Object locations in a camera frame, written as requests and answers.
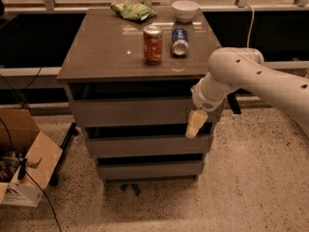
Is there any cardboard box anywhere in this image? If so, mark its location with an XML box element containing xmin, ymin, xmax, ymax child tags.
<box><xmin>0</xmin><ymin>109</ymin><xmax>62</xmax><ymax>207</ymax></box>

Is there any grey drawer cabinet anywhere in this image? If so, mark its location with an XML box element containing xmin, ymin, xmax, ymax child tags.
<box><xmin>57</xmin><ymin>8</ymin><xmax>221</xmax><ymax>183</ymax></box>

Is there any grey bottom drawer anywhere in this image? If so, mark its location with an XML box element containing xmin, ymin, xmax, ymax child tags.
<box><xmin>97</xmin><ymin>160</ymin><xmax>205</xmax><ymax>180</ymax></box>

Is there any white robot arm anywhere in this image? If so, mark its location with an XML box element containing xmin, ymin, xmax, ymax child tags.
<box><xmin>185</xmin><ymin>47</ymin><xmax>309</xmax><ymax>138</ymax></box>

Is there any grey top drawer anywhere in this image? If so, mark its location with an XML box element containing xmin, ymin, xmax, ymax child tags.
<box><xmin>68</xmin><ymin>95</ymin><xmax>226</xmax><ymax>128</ymax></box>

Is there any grey middle drawer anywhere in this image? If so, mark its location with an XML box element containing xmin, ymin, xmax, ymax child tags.
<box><xmin>85</xmin><ymin>134</ymin><xmax>213</xmax><ymax>158</ymax></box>

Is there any white cable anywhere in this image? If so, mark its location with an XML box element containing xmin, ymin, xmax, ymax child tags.
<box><xmin>246</xmin><ymin>3</ymin><xmax>255</xmax><ymax>49</ymax></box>

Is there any black bar on floor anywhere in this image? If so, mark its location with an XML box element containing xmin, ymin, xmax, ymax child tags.
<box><xmin>49</xmin><ymin>123</ymin><xmax>78</xmax><ymax>187</ymax></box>

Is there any blue soda can lying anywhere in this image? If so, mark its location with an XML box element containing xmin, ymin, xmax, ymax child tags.
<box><xmin>171</xmin><ymin>28</ymin><xmax>189</xmax><ymax>56</ymax></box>

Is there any red soda can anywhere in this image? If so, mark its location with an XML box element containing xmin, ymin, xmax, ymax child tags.
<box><xmin>143</xmin><ymin>25</ymin><xmax>162</xmax><ymax>64</ymax></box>

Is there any white bowl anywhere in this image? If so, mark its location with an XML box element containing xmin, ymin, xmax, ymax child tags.
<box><xmin>172</xmin><ymin>0</ymin><xmax>199</xmax><ymax>22</ymax></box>

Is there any black cable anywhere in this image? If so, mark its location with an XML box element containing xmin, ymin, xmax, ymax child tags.
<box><xmin>0</xmin><ymin>117</ymin><xmax>63</xmax><ymax>232</ymax></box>

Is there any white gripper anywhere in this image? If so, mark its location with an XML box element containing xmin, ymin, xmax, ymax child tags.
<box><xmin>185</xmin><ymin>84</ymin><xmax>220</xmax><ymax>139</ymax></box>

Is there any green chip bag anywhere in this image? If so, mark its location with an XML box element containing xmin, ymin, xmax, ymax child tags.
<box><xmin>111</xmin><ymin>0</ymin><xmax>156</xmax><ymax>21</ymax></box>

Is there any grey drawer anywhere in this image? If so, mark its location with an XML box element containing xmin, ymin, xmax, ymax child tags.
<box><xmin>85</xmin><ymin>134</ymin><xmax>213</xmax><ymax>158</ymax></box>
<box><xmin>68</xmin><ymin>95</ymin><xmax>226</xmax><ymax>128</ymax></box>
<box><xmin>97</xmin><ymin>160</ymin><xmax>205</xmax><ymax>180</ymax></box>

